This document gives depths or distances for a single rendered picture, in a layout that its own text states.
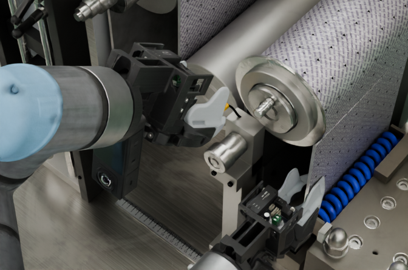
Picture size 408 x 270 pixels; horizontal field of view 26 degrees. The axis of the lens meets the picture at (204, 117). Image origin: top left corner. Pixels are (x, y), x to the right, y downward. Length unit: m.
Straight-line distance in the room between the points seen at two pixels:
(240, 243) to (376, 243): 0.25
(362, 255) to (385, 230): 0.06
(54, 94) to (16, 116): 0.04
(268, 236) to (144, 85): 0.42
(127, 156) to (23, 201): 0.68
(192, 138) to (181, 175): 0.63
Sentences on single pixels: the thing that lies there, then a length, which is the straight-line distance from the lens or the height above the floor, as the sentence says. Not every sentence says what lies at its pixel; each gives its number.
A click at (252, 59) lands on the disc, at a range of 1.16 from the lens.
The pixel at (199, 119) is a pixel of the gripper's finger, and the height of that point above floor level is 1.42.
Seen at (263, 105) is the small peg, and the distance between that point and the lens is 1.14.
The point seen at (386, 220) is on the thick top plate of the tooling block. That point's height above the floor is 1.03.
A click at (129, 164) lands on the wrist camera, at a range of 0.88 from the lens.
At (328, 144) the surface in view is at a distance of 1.24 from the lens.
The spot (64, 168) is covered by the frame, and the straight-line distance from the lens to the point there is 1.53.
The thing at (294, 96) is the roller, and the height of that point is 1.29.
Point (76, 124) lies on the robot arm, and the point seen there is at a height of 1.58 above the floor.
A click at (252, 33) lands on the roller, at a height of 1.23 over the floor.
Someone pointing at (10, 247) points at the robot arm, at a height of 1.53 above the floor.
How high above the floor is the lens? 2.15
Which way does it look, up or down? 51 degrees down
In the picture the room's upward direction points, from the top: straight up
